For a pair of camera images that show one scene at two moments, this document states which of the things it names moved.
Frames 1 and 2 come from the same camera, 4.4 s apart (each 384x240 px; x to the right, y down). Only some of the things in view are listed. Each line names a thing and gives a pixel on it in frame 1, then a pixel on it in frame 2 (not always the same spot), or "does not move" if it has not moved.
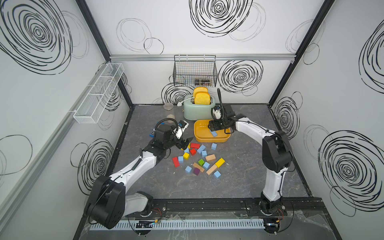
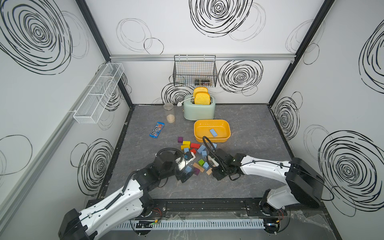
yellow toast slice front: [202, 99] does not move
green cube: [201, 162] does not move
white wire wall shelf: [93, 105] does not move
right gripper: [213, 123] → [215, 174]
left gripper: [186, 143] → [182, 175]
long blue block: [213, 133] does not move
